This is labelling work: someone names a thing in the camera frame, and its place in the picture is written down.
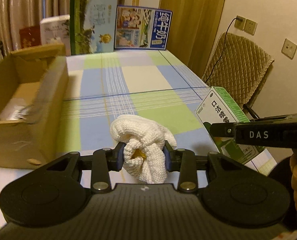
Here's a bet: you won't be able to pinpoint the green medicine box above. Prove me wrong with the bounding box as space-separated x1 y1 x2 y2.
194 86 267 165

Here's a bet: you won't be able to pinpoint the white knitted cloth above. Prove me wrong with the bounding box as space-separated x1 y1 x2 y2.
110 114 177 184

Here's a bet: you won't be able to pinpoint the black printed snack packets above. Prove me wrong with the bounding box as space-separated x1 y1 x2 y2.
0 104 31 121

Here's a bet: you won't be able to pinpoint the quilted olive chair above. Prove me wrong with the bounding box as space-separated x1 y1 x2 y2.
202 33 274 119

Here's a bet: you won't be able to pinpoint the open brown cardboard box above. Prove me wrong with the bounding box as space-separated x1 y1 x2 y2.
0 43 69 169

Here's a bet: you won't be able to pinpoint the wooden wardrobe door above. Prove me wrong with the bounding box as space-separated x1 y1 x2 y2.
159 0 225 77

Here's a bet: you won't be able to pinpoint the dark blue milk carton box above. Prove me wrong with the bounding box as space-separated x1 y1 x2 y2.
114 5 173 50

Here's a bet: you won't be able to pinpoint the white humidifier product box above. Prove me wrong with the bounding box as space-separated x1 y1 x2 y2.
39 15 71 56

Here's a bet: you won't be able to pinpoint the light blue milk carton box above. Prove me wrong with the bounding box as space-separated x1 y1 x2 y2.
69 0 117 55

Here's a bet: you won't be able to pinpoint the red gift box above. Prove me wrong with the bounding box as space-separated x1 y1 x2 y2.
19 25 41 49

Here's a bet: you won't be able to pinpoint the single wall socket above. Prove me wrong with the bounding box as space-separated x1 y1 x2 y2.
281 38 297 60

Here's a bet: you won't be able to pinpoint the wall socket pair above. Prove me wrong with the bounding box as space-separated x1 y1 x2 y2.
234 16 257 36

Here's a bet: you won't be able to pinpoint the black charger cable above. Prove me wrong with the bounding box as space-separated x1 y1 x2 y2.
204 16 246 84

